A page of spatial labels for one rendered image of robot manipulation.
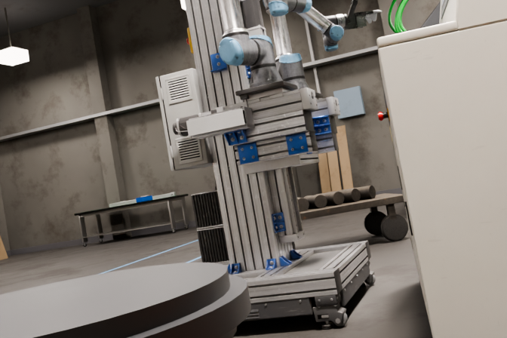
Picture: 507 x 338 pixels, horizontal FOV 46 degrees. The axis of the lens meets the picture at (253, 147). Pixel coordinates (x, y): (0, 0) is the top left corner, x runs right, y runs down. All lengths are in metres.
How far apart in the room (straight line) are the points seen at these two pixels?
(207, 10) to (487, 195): 1.73
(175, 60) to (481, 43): 10.65
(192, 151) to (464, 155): 1.50
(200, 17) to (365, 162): 8.14
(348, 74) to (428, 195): 9.30
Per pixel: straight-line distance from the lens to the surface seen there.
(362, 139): 10.87
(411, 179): 1.74
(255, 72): 2.65
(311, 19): 3.24
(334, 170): 10.46
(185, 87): 2.92
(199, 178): 11.85
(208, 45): 2.95
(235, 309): 0.43
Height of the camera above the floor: 0.63
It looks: 3 degrees up
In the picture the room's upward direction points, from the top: 10 degrees counter-clockwise
